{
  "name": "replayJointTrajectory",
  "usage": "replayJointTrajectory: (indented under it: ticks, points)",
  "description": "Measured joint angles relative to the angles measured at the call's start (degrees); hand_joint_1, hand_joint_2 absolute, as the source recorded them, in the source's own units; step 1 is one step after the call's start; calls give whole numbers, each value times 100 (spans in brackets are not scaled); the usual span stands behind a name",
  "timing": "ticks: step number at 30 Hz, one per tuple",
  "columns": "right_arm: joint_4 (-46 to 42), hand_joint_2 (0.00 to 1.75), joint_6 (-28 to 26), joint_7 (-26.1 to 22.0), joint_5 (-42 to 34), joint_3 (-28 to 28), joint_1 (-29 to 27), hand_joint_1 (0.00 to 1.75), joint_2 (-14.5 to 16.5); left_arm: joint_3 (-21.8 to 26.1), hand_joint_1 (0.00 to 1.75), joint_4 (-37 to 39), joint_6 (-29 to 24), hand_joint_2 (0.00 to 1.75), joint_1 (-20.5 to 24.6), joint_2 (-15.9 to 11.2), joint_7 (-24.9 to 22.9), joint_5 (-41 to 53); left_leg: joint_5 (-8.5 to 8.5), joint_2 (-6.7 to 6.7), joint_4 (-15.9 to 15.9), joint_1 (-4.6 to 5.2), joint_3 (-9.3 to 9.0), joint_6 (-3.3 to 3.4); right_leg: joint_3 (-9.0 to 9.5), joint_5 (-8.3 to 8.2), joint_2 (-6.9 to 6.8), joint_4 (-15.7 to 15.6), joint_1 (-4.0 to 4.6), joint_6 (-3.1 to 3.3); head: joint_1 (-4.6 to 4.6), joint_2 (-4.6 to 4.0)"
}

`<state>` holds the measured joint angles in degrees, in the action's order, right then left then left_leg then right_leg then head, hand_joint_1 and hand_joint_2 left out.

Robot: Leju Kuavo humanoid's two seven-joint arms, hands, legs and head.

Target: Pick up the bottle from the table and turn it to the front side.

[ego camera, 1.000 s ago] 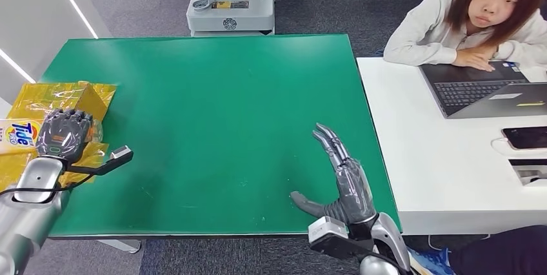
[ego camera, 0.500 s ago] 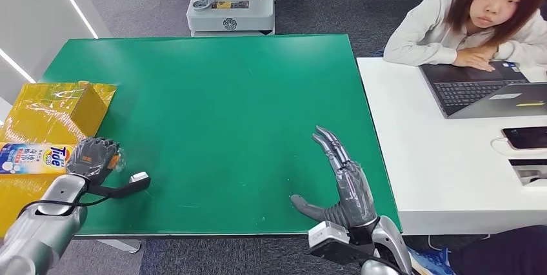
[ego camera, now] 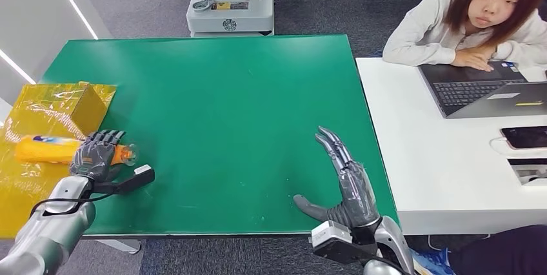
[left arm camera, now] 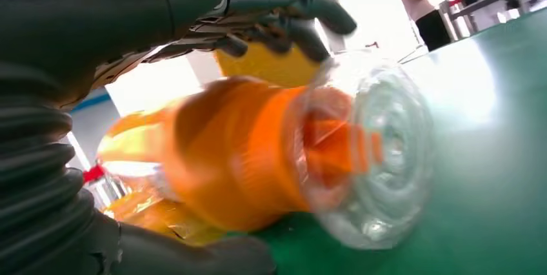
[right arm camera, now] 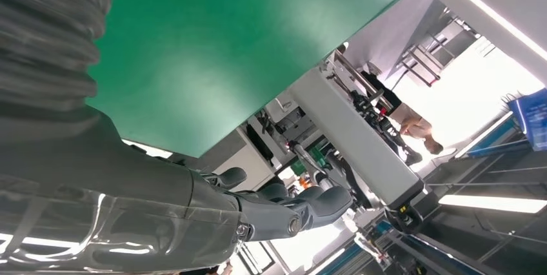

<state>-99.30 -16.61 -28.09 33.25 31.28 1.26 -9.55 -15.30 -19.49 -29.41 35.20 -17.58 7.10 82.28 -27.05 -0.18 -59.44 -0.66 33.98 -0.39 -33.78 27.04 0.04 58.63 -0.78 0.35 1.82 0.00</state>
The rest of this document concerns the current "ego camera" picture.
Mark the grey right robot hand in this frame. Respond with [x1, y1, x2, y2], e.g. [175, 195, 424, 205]
[293, 126, 382, 229]

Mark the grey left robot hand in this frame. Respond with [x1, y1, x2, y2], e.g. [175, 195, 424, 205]
[69, 129, 127, 183]

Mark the orange plastic bottle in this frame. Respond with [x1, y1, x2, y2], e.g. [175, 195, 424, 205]
[15, 134, 139, 167]

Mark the yellow film-wrapped cardboard box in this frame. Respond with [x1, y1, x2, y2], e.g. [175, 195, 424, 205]
[0, 81, 118, 239]

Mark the white table leg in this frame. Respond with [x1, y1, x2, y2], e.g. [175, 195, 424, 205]
[95, 238, 143, 255]

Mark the person's leg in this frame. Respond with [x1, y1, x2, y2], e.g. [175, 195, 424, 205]
[446, 225, 547, 275]

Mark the dark grey laptop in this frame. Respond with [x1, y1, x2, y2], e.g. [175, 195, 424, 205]
[418, 60, 547, 119]

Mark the white desktop device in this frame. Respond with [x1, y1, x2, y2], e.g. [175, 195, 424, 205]
[507, 158, 547, 187]

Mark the black smartphone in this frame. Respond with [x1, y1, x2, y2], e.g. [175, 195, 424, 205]
[500, 125, 547, 150]

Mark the person's hand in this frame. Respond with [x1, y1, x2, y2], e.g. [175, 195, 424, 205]
[450, 47, 497, 72]

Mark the person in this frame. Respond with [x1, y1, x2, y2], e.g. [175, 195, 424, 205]
[382, 0, 547, 72]

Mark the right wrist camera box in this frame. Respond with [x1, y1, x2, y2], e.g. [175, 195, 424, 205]
[310, 220, 379, 266]

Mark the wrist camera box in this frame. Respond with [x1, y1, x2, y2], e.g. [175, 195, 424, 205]
[92, 164, 156, 196]
[310, 220, 379, 266]

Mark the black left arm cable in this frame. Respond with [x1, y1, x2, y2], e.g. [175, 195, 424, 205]
[28, 192, 117, 219]

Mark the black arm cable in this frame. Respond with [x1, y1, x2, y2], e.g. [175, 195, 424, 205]
[367, 254, 412, 275]
[28, 192, 117, 219]

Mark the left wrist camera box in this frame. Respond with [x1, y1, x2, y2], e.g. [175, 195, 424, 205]
[92, 164, 156, 196]

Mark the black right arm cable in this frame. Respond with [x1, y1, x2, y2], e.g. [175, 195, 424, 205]
[367, 254, 412, 275]

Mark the white phone cable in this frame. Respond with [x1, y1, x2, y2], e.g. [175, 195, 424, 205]
[489, 136, 513, 157]

